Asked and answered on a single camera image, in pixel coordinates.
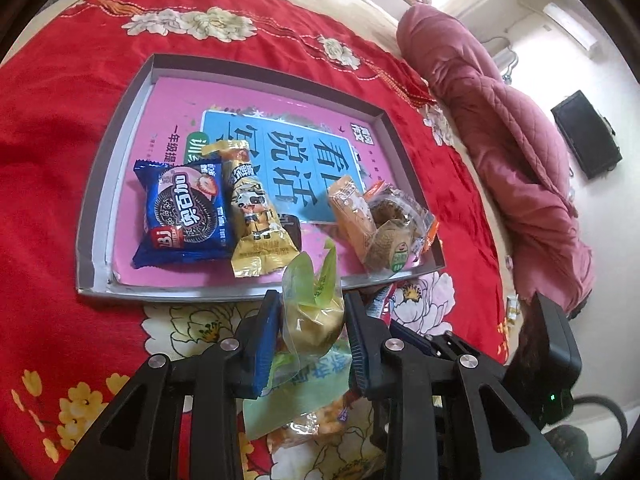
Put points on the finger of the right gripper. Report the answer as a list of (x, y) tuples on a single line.
[(448, 346)]

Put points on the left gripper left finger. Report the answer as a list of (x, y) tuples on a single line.
[(137, 435)]

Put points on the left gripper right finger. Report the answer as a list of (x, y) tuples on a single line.
[(438, 419)]

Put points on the small round green-label pastry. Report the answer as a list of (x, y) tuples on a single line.
[(388, 248)]

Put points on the light green snack packet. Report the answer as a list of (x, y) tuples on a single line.
[(315, 386)]

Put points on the clear pack yellow pastry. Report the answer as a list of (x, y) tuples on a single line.
[(313, 310)]

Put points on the orange-edged brown snack pack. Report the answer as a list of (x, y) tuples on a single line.
[(386, 202)]

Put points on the orange cat biscuit pack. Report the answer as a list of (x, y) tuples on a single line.
[(352, 214)]

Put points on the yellow wafer bar pack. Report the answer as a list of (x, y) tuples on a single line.
[(262, 244)]

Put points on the blue oreo cookie pack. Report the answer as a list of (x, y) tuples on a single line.
[(185, 214)]

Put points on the red panda snack pack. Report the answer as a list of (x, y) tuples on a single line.
[(377, 303)]

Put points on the clear pack rice crackers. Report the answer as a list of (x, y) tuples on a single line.
[(343, 427)]

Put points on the pink quilted comforter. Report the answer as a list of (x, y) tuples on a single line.
[(517, 152)]

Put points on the black television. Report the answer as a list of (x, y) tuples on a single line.
[(588, 135)]

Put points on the pink blue workbook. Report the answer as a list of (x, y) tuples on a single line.
[(298, 148)]

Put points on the grey shallow box tray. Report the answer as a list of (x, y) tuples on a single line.
[(96, 228)]

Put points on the white air conditioner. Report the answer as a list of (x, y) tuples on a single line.
[(574, 29)]

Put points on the red floral blanket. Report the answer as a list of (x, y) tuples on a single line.
[(64, 357)]

